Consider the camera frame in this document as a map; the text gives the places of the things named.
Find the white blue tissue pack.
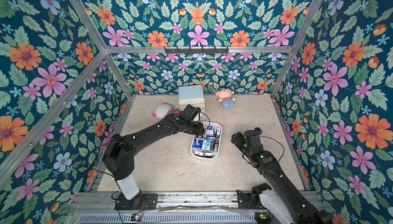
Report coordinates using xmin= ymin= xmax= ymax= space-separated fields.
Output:
xmin=205 ymin=126 xmax=215 ymax=138

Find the small blue-top drawer cabinet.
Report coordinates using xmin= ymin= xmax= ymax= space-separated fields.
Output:
xmin=178 ymin=85 xmax=205 ymax=112

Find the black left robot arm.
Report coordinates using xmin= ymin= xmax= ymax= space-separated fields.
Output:
xmin=102 ymin=105 xmax=205 ymax=200

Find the white oval storage tray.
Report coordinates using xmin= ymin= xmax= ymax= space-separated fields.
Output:
xmin=190 ymin=121 xmax=223 ymax=160

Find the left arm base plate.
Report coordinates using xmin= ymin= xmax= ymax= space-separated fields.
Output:
xmin=114 ymin=192 xmax=158 ymax=211

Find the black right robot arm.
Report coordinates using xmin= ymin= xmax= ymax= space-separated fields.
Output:
xmin=231 ymin=127 xmax=333 ymax=224

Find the black packet mid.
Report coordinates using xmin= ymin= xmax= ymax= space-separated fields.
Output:
xmin=203 ymin=152 xmax=213 ymax=158

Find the white pink plush toy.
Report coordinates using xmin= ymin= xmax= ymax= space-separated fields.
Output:
xmin=151 ymin=103 xmax=180 ymax=119

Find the black packet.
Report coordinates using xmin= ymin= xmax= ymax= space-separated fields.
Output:
xmin=195 ymin=151 xmax=204 ymax=157
xmin=215 ymin=128 xmax=221 ymax=139
xmin=213 ymin=143 xmax=219 ymax=152

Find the black hook rail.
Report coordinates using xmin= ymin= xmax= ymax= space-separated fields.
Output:
xmin=164 ymin=46 xmax=229 ymax=55

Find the teal tissue pack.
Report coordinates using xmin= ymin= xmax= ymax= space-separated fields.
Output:
xmin=202 ymin=139 xmax=214 ymax=151

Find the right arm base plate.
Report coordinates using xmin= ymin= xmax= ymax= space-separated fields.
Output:
xmin=236 ymin=190 xmax=261 ymax=210

